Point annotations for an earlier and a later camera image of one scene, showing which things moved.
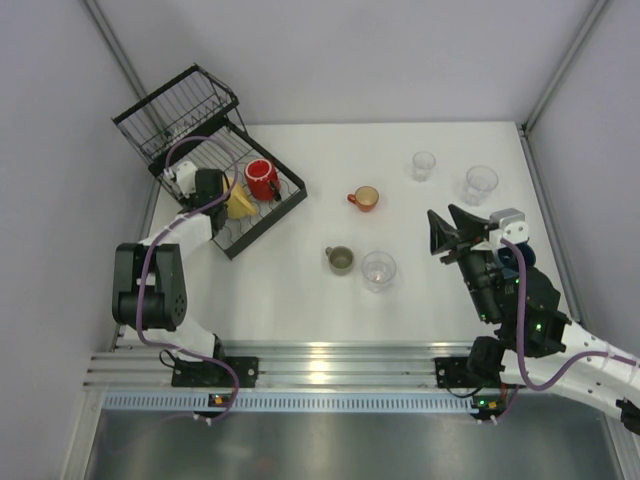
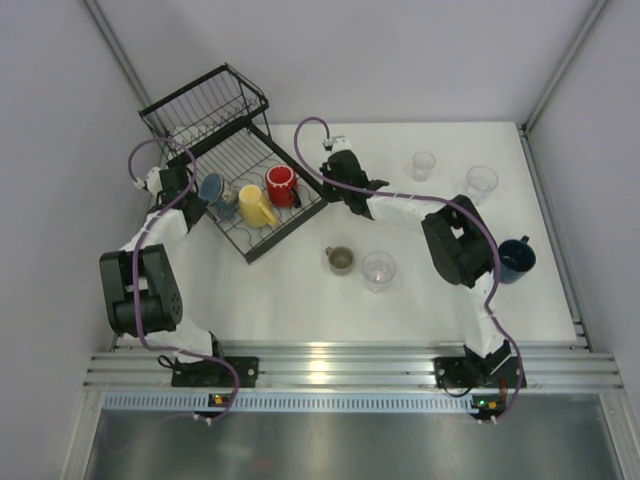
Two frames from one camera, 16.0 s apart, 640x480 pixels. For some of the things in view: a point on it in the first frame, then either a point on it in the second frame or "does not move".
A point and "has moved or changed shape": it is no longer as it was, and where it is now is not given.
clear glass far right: [480, 181] does not move
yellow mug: [240, 205] → [255, 209]
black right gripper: [461, 247] → [357, 195]
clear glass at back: [422, 163] does not move
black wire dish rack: [194, 119] has moved or changed shape
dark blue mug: [508, 260] does not move
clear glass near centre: [378, 269] does not move
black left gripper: [218, 215] → [195, 206]
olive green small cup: [340, 259] does not move
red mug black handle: [263, 179] → [282, 186]
